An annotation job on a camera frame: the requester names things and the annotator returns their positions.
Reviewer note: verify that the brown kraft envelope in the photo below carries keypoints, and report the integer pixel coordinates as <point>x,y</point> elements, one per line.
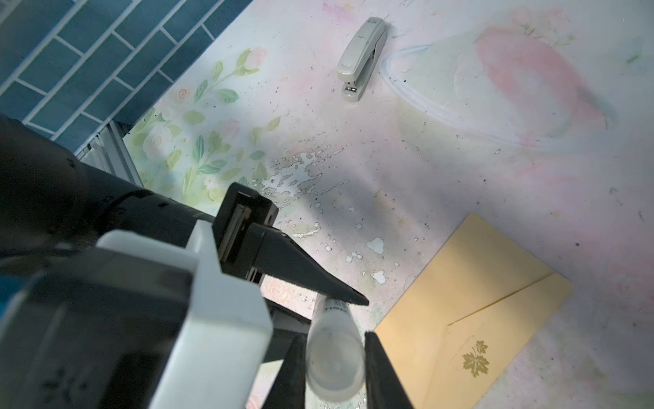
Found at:
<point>467,315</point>

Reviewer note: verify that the translucent glue stick cap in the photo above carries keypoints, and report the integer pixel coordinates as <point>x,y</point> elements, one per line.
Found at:
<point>335,357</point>

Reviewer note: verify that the grey stapler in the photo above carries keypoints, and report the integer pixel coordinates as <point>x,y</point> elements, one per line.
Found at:
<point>359,59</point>

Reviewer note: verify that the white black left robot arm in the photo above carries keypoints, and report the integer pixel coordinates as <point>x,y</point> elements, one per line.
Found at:
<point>49,197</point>

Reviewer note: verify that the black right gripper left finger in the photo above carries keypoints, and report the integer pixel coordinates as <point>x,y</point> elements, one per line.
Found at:
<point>289,388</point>

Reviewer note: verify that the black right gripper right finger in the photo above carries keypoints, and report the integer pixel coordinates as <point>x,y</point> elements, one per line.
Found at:
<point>383,387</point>

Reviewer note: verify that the white glue stick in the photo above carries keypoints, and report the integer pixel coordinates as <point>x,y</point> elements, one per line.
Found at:
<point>332,307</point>

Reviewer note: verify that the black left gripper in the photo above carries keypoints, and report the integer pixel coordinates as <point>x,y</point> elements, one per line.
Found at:
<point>275,253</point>

